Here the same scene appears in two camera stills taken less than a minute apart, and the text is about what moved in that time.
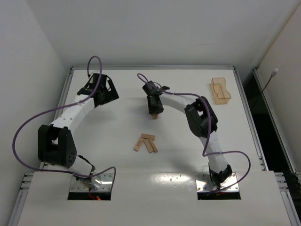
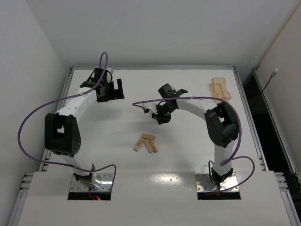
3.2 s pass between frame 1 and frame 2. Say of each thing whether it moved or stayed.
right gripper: moved
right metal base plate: stayed
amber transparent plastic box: stayed
